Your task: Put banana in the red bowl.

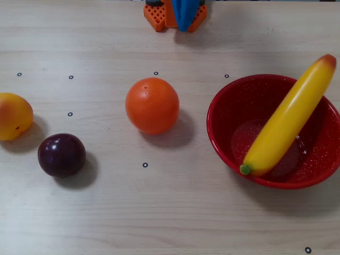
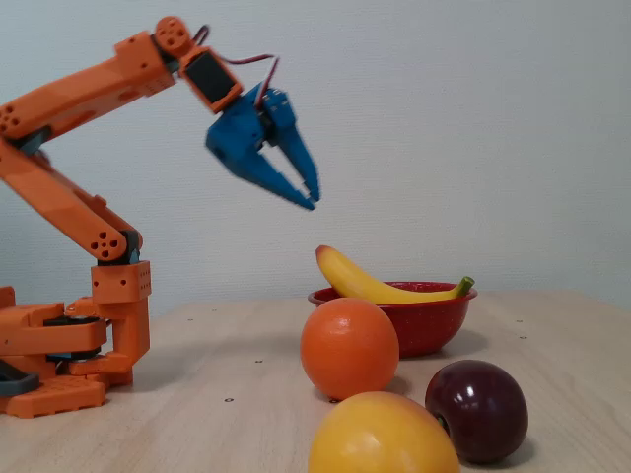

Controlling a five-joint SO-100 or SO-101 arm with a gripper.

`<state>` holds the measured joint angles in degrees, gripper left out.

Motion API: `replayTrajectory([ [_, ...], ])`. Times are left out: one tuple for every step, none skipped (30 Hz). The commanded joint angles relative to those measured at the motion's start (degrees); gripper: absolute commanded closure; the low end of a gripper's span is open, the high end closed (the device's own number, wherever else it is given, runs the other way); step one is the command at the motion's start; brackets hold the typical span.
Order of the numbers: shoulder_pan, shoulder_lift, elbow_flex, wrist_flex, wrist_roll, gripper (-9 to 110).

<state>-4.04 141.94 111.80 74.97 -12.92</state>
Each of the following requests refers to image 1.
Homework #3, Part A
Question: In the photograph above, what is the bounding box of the orange toy fruit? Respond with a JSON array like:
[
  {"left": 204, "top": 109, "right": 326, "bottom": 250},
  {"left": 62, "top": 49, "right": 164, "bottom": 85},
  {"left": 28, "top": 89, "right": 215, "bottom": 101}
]
[{"left": 125, "top": 77, "right": 180, "bottom": 135}]

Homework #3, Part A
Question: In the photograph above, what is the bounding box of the blue hinged gripper finger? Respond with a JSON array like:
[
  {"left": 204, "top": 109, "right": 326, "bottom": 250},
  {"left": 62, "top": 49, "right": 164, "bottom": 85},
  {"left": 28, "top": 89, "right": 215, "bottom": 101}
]
[{"left": 176, "top": 0, "right": 200, "bottom": 32}]

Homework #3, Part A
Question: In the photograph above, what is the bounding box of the yellow orange toy peach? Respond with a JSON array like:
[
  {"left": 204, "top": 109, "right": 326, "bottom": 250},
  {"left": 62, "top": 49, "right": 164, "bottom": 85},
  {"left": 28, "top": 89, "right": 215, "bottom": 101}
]
[{"left": 0, "top": 92, "right": 35, "bottom": 141}]

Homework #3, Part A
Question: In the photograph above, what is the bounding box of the dark purple toy plum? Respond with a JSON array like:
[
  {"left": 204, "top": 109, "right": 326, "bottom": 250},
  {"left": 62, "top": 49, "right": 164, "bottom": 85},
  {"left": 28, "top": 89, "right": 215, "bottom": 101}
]
[{"left": 37, "top": 133, "right": 87, "bottom": 179}]

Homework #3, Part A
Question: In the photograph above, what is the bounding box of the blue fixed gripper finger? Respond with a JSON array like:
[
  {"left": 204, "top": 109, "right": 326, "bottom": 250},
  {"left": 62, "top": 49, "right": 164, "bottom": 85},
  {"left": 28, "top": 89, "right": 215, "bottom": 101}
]
[{"left": 171, "top": 0, "right": 183, "bottom": 32}]

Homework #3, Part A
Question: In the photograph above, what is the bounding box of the yellow toy banana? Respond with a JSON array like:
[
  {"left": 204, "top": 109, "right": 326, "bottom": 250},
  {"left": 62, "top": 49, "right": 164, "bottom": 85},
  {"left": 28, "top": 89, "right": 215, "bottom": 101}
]
[{"left": 240, "top": 54, "right": 337, "bottom": 177}]

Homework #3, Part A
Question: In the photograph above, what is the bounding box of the red speckled bowl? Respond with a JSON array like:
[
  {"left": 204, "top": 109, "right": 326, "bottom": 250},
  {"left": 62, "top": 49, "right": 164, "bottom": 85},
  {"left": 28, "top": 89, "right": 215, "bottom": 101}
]
[{"left": 206, "top": 74, "right": 340, "bottom": 190}]

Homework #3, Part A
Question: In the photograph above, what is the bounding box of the orange robot base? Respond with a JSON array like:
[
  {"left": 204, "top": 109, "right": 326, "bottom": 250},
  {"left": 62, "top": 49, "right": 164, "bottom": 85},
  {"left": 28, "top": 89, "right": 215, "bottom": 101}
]
[{"left": 143, "top": 0, "right": 208, "bottom": 33}]

